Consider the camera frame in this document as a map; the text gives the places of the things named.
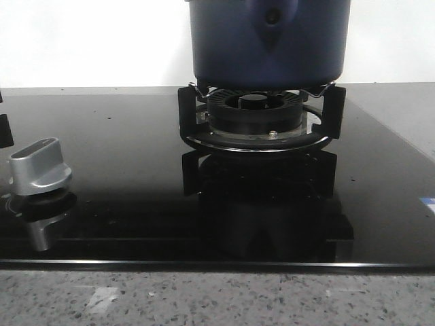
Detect black left pot support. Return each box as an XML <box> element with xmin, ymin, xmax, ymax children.
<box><xmin>0</xmin><ymin>113</ymin><xmax>14</xmax><ymax>149</ymax></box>

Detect black pot support grate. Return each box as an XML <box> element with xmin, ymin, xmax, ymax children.
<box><xmin>177</xmin><ymin>82</ymin><xmax>346</xmax><ymax>155</ymax></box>

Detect black glass gas cooktop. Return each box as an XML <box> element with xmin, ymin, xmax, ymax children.
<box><xmin>1</xmin><ymin>88</ymin><xmax>434</xmax><ymax>274</ymax></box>

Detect blue white energy label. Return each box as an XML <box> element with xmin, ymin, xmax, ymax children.
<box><xmin>420</xmin><ymin>197</ymin><xmax>435</xmax><ymax>214</ymax></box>

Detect black gas burner head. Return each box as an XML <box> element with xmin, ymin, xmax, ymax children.
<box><xmin>207</xmin><ymin>90</ymin><xmax>302</xmax><ymax>134</ymax></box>

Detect silver stove control knob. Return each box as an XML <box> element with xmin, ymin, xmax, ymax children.
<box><xmin>9</xmin><ymin>137</ymin><xmax>72</xmax><ymax>196</ymax></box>

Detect blue saucepan with handle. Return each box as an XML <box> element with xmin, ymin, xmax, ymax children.
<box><xmin>188</xmin><ymin>0</ymin><xmax>351</xmax><ymax>90</ymax></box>

